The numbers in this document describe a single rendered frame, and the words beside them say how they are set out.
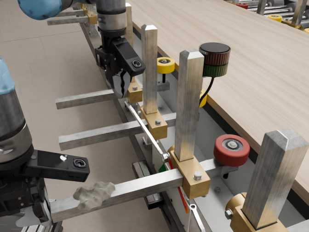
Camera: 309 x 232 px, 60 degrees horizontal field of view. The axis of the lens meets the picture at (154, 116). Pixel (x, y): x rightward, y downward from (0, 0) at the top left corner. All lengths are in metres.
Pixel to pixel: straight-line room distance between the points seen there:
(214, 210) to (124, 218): 0.81
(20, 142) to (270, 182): 0.36
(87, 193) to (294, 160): 0.40
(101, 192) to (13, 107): 0.26
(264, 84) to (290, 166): 0.62
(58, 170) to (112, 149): 1.50
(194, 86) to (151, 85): 0.28
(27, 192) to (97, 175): 1.33
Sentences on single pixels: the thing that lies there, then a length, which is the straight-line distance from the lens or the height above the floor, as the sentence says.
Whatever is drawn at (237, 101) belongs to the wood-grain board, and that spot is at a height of 0.90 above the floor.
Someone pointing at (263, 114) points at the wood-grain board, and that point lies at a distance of 0.79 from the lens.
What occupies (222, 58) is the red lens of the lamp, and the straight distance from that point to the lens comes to 0.52.
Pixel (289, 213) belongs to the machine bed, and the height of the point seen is 0.77.
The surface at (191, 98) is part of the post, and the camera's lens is 0.54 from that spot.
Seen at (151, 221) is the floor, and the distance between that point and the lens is 1.58.
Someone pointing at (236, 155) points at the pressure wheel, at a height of 0.91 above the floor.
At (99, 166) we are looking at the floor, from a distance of 1.88.
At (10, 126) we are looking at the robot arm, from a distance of 0.43.
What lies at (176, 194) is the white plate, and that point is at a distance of 0.71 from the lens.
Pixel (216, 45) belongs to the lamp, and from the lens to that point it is 0.55.
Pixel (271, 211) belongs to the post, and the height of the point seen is 1.00.
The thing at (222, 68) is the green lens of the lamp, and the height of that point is 1.10.
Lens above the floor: 1.32
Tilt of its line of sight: 35 degrees down
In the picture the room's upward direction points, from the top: straight up
